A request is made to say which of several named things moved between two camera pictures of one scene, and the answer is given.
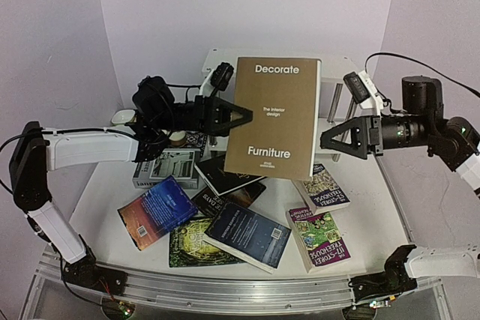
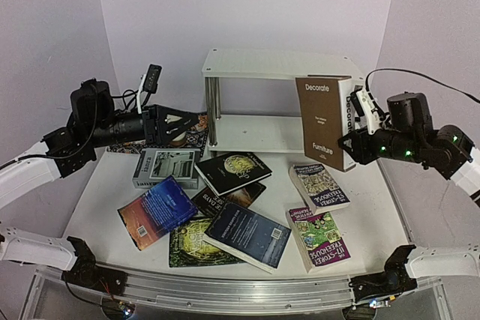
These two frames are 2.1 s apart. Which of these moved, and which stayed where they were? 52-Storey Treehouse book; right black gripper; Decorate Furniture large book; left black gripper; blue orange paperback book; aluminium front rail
Moved: left black gripper; Decorate Furniture large book
Stayed: 52-Storey Treehouse book; aluminium front rail; blue orange paperback book; right black gripper
